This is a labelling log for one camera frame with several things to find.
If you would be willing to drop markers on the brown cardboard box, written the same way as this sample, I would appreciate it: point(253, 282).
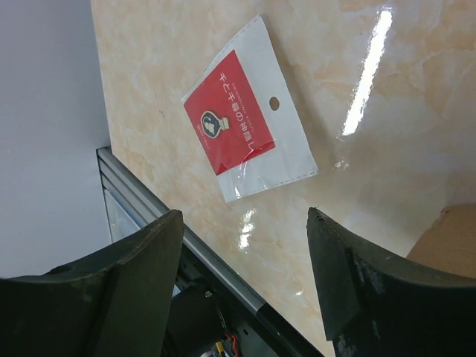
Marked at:
point(449, 244)

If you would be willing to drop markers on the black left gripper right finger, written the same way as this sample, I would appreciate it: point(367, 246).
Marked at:
point(375, 303)

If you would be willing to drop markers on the red white packet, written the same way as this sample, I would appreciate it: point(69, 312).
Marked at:
point(245, 119)

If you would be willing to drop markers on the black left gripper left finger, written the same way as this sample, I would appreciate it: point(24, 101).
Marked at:
point(113, 302)

